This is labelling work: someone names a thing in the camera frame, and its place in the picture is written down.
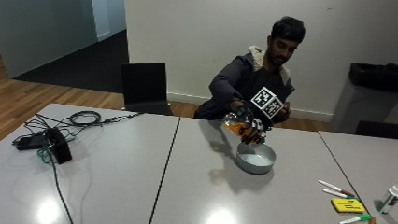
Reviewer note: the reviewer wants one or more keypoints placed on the clear bottle with orange liquid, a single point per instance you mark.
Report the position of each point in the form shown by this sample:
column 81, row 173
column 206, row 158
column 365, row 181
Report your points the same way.
column 233, row 123

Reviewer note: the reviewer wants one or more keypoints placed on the grey round bowl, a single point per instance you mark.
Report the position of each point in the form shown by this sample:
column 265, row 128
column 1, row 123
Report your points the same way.
column 256, row 159

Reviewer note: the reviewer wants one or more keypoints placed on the white marker cube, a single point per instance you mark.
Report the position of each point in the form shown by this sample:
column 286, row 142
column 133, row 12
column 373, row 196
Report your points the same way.
column 269, row 102

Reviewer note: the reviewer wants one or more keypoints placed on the the person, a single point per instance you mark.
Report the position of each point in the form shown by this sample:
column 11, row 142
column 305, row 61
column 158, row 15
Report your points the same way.
column 249, row 81

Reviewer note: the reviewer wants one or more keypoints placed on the white marker with red cap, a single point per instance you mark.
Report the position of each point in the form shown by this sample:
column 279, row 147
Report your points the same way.
column 335, row 187

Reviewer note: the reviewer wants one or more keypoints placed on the white marker with green cap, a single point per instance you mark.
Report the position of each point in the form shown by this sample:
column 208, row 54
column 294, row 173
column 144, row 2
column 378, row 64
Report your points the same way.
column 355, row 219
column 337, row 193

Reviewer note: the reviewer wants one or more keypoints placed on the black chair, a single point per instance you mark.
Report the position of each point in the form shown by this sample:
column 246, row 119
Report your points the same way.
column 377, row 129
column 145, row 87

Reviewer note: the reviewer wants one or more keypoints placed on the grey bin with black bag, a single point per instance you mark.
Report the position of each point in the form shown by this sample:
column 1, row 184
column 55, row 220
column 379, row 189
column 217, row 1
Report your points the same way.
column 369, row 93

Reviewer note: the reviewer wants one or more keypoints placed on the yellow eraser block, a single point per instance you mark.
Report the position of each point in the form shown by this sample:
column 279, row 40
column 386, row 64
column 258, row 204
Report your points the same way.
column 347, row 205

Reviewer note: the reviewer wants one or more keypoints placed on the white plastic bottle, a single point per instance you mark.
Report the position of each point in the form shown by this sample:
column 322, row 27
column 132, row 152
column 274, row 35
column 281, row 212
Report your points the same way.
column 389, row 199

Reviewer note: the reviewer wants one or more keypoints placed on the brown marker tip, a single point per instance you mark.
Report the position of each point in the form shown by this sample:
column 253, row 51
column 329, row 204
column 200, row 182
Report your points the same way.
column 371, row 221

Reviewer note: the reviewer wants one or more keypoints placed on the black box device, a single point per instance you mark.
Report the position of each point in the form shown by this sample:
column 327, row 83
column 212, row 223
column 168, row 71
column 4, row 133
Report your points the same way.
column 59, row 145

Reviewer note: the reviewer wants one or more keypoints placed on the flat black device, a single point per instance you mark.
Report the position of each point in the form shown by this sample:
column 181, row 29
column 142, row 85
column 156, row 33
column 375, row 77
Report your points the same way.
column 28, row 142

